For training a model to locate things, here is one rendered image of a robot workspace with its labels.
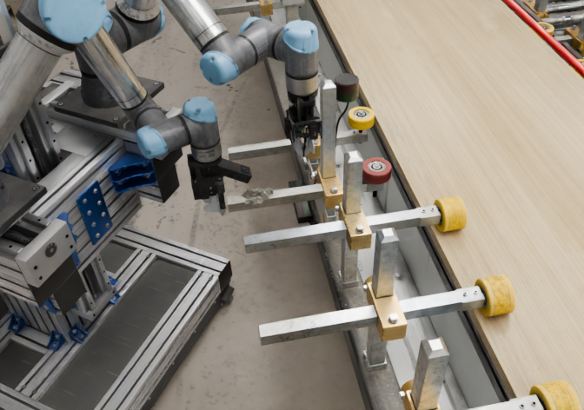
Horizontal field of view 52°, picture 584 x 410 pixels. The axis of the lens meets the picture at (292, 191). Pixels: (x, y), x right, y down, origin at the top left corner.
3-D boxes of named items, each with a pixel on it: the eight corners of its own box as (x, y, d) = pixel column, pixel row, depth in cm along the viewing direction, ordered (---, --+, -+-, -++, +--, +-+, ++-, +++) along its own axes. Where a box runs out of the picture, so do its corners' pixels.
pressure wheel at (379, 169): (364, 207, 166) (366, 175, 158) (357, 188, 172) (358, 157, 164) (392, 202, 167) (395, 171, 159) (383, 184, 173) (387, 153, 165)
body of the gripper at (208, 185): (193, 183, 160) (186, 148, 152) (225, 179, 161) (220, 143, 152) (195, 202, 154) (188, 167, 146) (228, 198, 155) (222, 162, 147)
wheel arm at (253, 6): (205, 18, 256) (204, 9, 253) (205, 15, 258) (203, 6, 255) (305, 7, 260) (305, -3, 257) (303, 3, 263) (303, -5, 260)
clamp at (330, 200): (326, 209, 163) (326, 195, 159) (315, 178, 172) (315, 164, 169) (346, 206, 163) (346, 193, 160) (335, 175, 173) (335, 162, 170)
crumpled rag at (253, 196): (242, 207, 159) (242, 201, 157) (240, 190, 164) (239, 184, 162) (275, 201, 160) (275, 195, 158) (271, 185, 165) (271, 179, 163)
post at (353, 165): (343, 298, 161) (348, 160, 129) (340, 287, 163) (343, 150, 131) (355, 295, 161) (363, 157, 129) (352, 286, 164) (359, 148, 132)
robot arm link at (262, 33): (224, 28, 132) (262, 42, 126) (257, 9, 138) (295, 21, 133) (228, 59, 137) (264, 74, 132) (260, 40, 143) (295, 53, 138)
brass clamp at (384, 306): (378, 343, 119) (380, 328, 116) (361, 290, 129) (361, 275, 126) (408, 338, 120) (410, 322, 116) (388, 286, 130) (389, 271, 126)
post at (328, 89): (322, 225, 177) (322, 86, 145) (320, 216, 179) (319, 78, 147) (335, 223, 177) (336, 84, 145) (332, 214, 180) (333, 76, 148)
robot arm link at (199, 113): (173, 102, 140) (206, 90, 143) (181, 139, 147) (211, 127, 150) (188, 117, 135) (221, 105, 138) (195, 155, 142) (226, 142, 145)
